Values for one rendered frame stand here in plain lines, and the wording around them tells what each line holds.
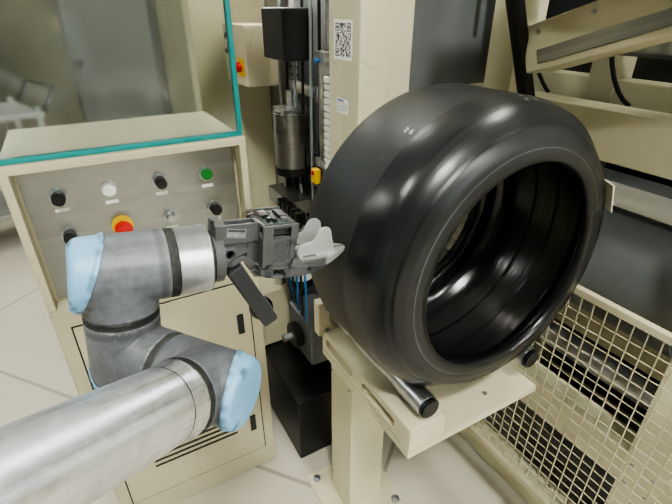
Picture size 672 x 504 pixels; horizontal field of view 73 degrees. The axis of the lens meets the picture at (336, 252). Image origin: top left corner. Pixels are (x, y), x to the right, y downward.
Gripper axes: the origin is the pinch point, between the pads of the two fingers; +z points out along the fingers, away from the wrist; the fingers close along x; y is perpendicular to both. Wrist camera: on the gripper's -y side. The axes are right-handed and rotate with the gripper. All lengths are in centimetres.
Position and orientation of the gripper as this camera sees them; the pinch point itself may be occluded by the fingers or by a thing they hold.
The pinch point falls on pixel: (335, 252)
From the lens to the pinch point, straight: 71.5
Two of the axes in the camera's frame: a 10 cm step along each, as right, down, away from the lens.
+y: 1.1, -9.0, -4.2
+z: 8.7, -1.3, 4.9
